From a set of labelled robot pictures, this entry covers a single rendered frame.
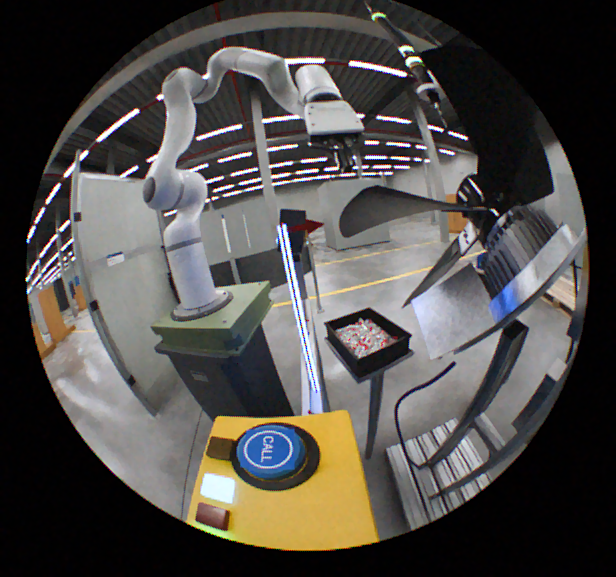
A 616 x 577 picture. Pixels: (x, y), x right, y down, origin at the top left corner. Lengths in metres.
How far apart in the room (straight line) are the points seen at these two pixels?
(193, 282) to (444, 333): 0.60
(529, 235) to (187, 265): 0.74
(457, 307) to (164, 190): 0.69
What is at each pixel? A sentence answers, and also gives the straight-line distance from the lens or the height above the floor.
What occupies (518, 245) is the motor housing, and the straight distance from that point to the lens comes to 0.37.
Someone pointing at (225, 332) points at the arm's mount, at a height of 1.00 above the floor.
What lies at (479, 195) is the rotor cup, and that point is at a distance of 0.46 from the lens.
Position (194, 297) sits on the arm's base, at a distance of 0.59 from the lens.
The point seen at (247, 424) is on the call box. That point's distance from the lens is 0.15.
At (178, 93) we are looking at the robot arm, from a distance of 0.70.
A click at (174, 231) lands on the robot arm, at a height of 1.24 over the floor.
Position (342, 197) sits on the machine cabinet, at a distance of 6.61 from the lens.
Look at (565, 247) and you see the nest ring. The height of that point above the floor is 1.14.
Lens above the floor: 1.19
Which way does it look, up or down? 14 degrees down
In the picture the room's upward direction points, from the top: 10 degrees counter-clockwise
